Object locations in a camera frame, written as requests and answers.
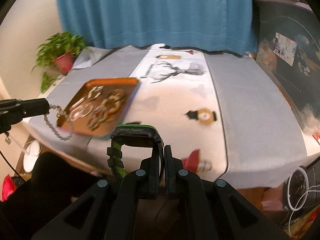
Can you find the blue curtain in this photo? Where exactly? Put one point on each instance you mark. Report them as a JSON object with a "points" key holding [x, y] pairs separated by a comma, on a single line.
{"points": [[211, 25]]}

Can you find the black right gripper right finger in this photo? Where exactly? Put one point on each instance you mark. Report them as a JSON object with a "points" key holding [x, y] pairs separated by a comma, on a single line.
{"points": [[171, 168]]}

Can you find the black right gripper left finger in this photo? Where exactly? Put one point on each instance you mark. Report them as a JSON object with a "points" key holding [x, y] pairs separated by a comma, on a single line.
{"points": [[151, 178]]}

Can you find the green potted plant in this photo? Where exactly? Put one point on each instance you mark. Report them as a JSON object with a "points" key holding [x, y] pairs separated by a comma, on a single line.
{"points": [[59, 51]]}

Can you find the black and green watch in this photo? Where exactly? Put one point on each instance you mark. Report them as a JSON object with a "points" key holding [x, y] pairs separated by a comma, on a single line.
{"points": [[136, 136]]}

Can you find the white deer table runner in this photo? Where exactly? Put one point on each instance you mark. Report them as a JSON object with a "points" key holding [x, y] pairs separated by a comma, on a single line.
{"points": [[177, 96]]}

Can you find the clear plastic storage box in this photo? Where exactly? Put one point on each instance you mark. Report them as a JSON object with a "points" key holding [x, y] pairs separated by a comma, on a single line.
{"points": [[289, 52]]}

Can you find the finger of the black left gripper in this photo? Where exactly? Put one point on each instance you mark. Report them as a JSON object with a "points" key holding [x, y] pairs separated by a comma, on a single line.
{"points": [[20, 109]]}

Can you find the orange metal tray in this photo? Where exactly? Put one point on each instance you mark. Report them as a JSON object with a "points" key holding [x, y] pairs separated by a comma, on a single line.
{"points": [[111, 99]]}

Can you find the white round object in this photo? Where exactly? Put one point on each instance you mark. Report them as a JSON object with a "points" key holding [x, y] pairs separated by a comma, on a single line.
{"points": [[31, 155]]}

